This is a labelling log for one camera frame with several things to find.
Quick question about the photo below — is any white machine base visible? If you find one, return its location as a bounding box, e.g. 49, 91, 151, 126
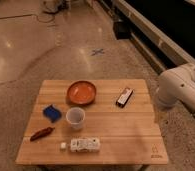
41, 0, 71, 14

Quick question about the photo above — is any black box on floor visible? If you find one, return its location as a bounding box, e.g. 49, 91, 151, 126
113, 22, 131, 39

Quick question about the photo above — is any long white rail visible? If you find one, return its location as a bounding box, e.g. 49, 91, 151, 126
112, 0, 195, 66

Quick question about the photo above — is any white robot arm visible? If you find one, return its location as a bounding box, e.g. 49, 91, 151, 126
155, 63, 195, 110

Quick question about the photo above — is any blue sponge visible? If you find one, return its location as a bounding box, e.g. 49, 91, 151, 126
43, 105, 62, 123

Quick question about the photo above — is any wooden table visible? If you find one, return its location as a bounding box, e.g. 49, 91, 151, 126
16, 79, 168, 165

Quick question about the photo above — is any white plastic cup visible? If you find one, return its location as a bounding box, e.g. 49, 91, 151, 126
66, 107, 85, 130

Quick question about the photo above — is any red chili pepper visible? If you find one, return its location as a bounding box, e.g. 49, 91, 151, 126
30, 127, 55, 141

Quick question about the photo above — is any orange bowl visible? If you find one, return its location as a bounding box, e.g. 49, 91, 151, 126
67, 80, 96, 105

